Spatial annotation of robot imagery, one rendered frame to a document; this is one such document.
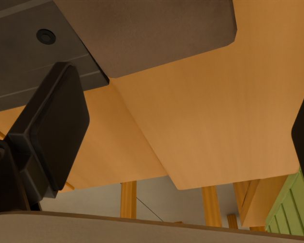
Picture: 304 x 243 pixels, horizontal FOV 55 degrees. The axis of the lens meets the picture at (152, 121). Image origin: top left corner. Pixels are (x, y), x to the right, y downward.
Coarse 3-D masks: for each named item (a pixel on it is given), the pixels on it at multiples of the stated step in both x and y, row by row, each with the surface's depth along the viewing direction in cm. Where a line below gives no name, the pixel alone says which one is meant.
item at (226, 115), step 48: (240, 0) 15; (288, 0) 15; (240, 48) 18; (288, 48) 18; (144, 96) 21; (192, 96) 22; (240, 96) 22; (288, 96) 22; (192, 144) 27; (240, 144) 27; (288, 144) 27
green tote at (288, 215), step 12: (300, 168) 50; (288, 180) 58; (300, 180) 52; (288, 192) 59; (300, 192) 53; (276, 204) 67; (288, 204) 60; (300, 204) 53; (276, 216) 69; (288, 216) 61; (300, 216) 54; (264, 228) 81; (276, 228) 70; (288, 228) 61; (300, 228) 54
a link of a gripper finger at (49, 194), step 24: (48, 72) 10; (72, 72) 11; (48, 96) 9; (72, 96) 11; (24, 120) 8; (48, 120) 9; (72, 120) 11; (24, 144) 8; (48, 144) 9; (72, 144) 11; (24, 168) 8; (48, 168) 9; (48, 192) 10
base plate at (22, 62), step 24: (0, 0) 15; (24, 0) 15; (48, 0) 15; (0, 24) 16; (24, 24) 16; (48, 24) 16; (0, 48) 18; (24, 48) 18; (48, 48) 18; (72, 48) 18; (0, 72) 19; (24, 72) 19; (96, 72) 19; (0, 96) 21; (24, 96) 21
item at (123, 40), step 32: (64, 0) 12; (96, 0) 12; (128, 0) 12; (160, 0) 12; (192, 0) 12; (224, 0) 12; (96, 32) 13; (128, 32) 13; (160, 32) 13; (192, 32) 13; (224, 32) 13; (128, 64) 15; (160, 64) 15
